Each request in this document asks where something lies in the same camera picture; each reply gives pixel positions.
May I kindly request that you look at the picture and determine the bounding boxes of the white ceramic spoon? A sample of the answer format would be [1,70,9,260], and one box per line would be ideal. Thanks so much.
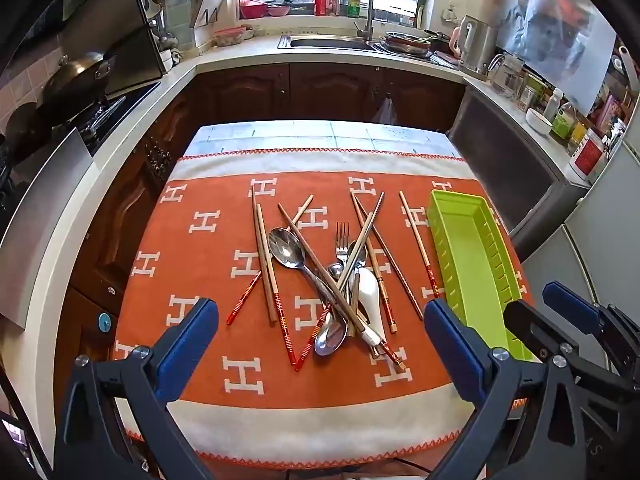
[352,266,388,346]

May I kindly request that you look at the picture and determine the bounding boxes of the large steel spoon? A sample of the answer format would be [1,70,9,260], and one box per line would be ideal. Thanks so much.
[268,227,335,308]

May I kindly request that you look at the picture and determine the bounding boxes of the wall poster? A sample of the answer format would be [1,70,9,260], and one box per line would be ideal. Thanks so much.
[495,0,618,116]

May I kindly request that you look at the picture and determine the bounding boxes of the white bottle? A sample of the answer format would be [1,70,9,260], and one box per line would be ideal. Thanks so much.
[542,87,563,121]

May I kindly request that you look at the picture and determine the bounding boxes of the hanging plastic bag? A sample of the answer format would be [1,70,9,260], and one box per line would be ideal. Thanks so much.
[372,95,401,123]

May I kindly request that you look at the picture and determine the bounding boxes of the green jar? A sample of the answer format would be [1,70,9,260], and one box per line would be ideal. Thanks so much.
[551,110,576,140]

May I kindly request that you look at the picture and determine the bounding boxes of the steel electric kettle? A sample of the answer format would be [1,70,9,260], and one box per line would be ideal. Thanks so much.
[457,15,498,78]

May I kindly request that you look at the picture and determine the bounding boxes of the glass pitcher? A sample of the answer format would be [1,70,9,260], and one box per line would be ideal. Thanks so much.
[487,52,526,98]

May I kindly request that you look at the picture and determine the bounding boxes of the green plastic utensil tray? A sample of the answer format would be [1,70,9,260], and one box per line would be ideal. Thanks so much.
[426,189,537,362]

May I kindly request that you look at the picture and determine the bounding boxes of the dark brown wooden chopstick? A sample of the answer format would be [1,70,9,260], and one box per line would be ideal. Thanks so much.
[351,194,425,322]

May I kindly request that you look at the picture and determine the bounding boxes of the grey built-in appliance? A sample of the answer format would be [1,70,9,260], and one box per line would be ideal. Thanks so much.
[447,80,591,256]

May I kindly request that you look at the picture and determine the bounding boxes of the brown wooden kitchen cabinets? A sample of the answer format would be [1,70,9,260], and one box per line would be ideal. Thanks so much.
[60,62,468,376]

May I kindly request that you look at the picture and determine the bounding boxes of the pink dish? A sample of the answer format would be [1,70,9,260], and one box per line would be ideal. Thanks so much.
[215,26,253,46]

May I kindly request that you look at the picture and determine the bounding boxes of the plain bamboo chopstick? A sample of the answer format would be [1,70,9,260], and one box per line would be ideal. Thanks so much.
[256,203,278,323]

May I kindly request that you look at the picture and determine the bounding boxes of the stack of pans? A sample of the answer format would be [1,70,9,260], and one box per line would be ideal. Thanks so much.
[382,30,436,56]

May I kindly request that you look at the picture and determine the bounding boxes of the black gas stove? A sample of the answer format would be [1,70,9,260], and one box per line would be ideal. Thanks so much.
[75,82,161,156]

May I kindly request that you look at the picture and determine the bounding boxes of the white refrigerator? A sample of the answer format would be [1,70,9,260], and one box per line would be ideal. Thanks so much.
[520,135,640,321]

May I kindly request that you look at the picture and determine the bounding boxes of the orange patterned blanket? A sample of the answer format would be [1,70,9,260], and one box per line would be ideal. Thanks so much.
[114,150,533,466]

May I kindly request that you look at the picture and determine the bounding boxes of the steel kitchen sink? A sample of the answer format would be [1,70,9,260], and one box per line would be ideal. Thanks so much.
[278,34,386,52]

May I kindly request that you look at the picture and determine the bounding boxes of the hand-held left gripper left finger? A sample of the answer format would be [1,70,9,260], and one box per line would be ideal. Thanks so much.
[54,298,220,480]

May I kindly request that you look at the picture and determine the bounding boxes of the bamboo chopstick red band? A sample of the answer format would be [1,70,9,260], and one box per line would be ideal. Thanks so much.
[349,190,398,335]

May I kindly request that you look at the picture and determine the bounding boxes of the red label jar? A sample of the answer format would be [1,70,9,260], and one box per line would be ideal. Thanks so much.
[570,130,606,176]

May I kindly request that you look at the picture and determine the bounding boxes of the steel fork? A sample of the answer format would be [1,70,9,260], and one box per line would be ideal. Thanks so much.
[335,221,362,326]

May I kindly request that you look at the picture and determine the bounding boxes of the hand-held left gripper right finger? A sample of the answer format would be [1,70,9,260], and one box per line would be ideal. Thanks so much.
[424,299,621,480]

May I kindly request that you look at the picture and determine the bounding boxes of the brown chopstick red striped end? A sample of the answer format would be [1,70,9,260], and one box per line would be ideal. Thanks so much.
[277,203,408,373]

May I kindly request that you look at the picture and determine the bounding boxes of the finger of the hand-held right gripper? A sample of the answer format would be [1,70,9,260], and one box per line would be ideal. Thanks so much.
[543,281,640,376]
[503,299,640,401]

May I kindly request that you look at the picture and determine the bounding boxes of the metal chopstick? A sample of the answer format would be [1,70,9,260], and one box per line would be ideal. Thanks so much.
[340,191,386,301]

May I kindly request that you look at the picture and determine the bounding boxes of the black wok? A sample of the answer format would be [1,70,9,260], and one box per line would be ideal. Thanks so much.
[42,51,117,111]

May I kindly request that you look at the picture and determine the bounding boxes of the white bowl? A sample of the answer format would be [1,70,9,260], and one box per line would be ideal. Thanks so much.
[525,108,553,136]

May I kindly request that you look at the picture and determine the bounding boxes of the white cutting board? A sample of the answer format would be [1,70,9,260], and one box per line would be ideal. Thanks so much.
[190,0,231,28]

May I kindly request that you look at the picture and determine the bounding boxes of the steel faucet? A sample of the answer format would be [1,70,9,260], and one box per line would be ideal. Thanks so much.
[350,0,376,43]

